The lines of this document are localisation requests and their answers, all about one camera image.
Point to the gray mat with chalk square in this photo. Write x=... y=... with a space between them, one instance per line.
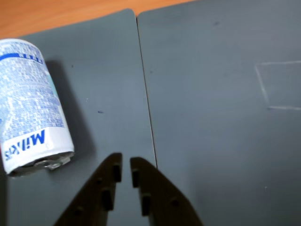
x=211 y=129

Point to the white blue Milkis can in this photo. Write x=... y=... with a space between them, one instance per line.
x=30 y=106

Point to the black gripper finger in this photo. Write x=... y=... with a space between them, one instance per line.
x=162 y=200
x=91 y=200

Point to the plain gray table mat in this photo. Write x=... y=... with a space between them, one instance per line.
x=105 y=82

